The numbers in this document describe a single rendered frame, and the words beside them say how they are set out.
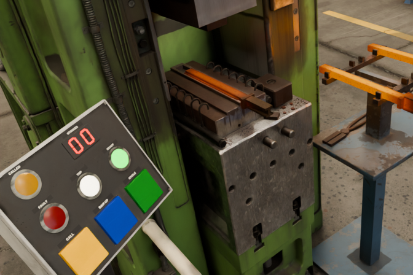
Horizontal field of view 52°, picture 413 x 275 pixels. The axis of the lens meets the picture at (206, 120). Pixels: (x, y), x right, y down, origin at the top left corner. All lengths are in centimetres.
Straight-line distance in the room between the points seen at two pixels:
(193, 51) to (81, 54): 68
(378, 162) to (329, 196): 93
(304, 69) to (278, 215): 56
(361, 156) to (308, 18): 53
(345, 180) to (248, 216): 116
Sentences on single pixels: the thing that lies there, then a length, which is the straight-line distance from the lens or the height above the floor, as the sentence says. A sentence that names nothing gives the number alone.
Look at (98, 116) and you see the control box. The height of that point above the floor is 118.
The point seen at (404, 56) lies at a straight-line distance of 161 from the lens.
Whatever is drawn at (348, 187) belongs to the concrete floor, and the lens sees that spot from 248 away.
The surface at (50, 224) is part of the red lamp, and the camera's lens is 89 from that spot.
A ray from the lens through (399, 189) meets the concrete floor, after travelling 251.
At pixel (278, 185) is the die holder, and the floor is 66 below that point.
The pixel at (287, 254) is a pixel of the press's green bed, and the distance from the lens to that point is 185.
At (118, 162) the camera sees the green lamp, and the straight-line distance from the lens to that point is 98.
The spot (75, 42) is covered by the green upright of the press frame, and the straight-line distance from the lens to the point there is 114.
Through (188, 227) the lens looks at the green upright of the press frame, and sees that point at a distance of 160.
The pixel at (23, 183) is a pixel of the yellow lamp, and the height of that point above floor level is 117.
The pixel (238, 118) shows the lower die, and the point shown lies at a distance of 130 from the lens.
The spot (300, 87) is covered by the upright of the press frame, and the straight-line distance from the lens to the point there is 168.
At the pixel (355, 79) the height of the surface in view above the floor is 97.
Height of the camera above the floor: 163
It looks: 31 degrees down
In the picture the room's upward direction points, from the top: 10 degrees counter-clockwise
